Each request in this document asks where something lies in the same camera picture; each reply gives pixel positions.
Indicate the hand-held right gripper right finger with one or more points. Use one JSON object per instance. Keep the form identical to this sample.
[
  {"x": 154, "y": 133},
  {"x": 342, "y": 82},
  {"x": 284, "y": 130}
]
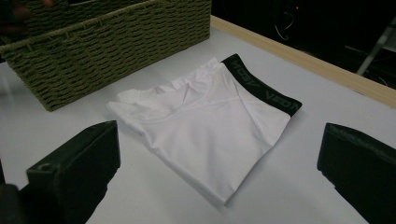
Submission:
[{"x": 361, "y": 174}]

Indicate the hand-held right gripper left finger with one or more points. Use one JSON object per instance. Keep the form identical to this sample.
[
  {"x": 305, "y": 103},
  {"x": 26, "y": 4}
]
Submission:
[{"x": 81, "y": 165}]

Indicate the green woven basket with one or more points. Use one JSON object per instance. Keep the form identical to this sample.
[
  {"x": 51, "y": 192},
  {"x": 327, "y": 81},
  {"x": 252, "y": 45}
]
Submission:
[{"x": 102, "y": 53}]

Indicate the white underwear with black waistband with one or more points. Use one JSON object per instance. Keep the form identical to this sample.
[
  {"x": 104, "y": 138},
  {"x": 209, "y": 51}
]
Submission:
[{"x": 208, "y": 133}]

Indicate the grey metal stand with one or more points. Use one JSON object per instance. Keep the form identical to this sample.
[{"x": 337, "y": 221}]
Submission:
[{"x": 376, "y": 46}]

